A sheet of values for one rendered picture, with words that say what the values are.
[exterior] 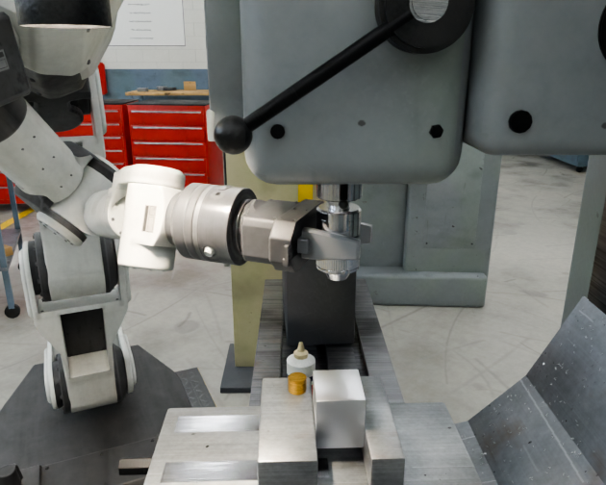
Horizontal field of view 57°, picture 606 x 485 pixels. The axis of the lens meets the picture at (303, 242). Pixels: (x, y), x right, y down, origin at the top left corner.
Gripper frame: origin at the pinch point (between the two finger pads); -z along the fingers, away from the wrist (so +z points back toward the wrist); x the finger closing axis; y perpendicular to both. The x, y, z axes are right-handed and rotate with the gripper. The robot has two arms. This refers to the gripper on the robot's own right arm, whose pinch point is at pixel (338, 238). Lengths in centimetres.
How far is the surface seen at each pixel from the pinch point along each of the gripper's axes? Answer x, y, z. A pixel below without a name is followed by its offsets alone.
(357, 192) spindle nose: -1.0, -5.4, -2.1
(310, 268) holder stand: 28.0, 15.7, 12.4
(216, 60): -6.0, -17.9, 10.5
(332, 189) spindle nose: -2.4, -5.9, 0.1
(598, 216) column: 28.3, 2.1, -29.0
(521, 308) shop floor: 269, 123, -39
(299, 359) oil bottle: 9.1, 21.4, 7.5
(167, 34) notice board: 771, -43, 509
